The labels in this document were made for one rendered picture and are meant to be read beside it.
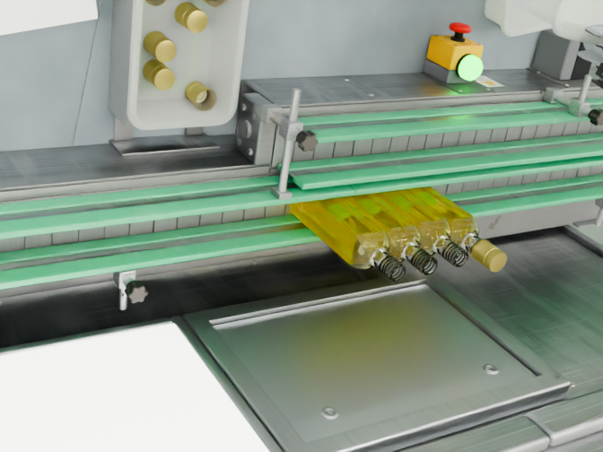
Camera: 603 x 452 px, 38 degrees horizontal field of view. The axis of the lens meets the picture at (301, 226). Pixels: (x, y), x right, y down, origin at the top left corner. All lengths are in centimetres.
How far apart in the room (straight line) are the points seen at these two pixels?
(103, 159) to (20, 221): 20
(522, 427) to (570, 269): 59
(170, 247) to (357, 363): 32
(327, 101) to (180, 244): 32
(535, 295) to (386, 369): 46
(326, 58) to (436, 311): 46
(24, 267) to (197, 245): 25
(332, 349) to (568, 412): 34
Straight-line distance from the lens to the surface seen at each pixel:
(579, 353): 151
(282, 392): 119
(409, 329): 137
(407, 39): 161
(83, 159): 133
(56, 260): 126
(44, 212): 122
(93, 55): 134
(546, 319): 158
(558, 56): 179
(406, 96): 150
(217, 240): 133
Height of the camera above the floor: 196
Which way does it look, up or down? 47 degrees down
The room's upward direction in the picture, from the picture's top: 132 degrees clockwise
